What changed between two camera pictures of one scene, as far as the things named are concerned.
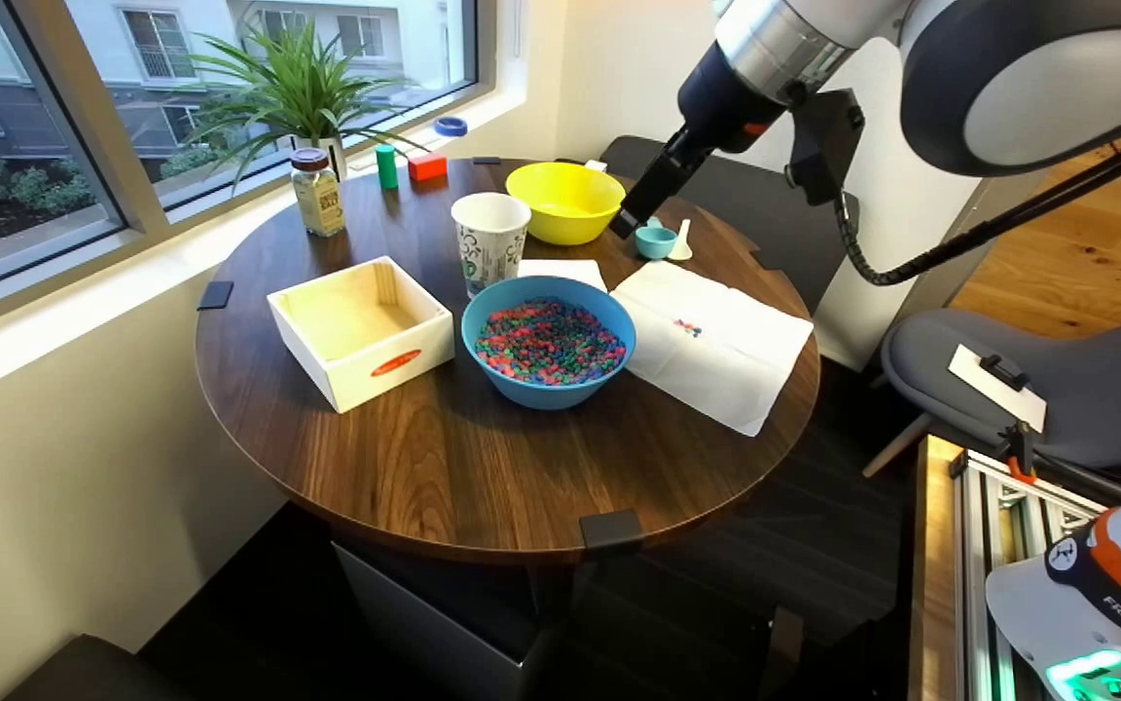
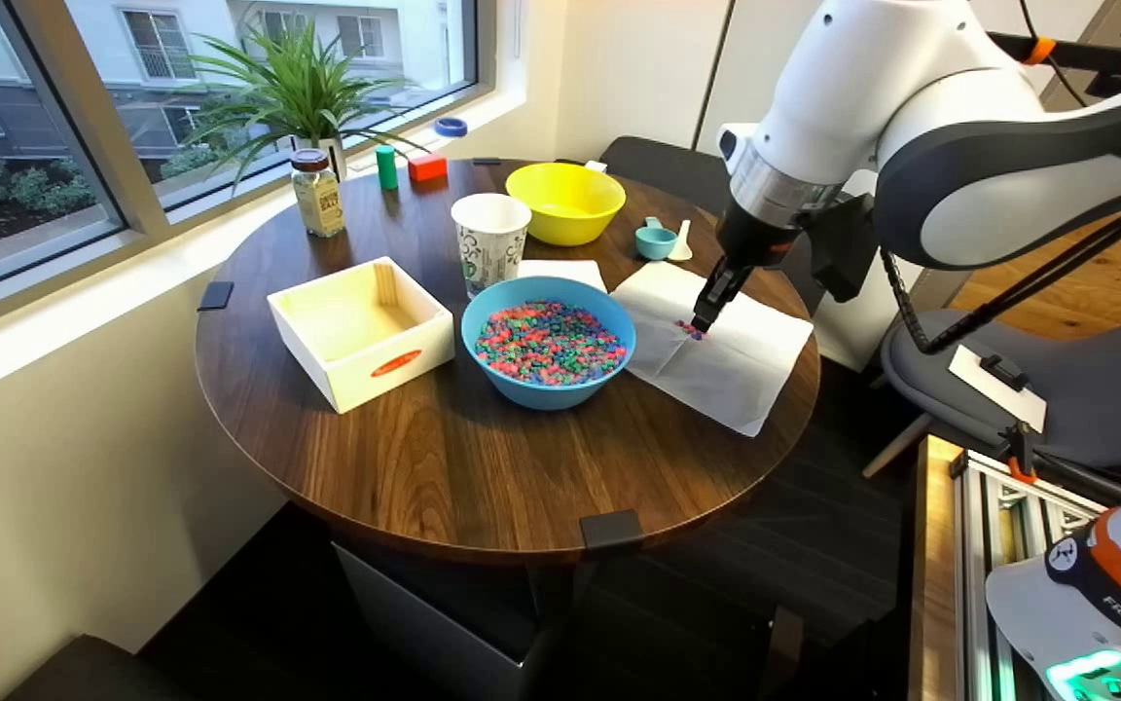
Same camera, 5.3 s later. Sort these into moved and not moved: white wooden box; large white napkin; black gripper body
Moved: black gripper body
Not moved: white wooden box; large white napkin
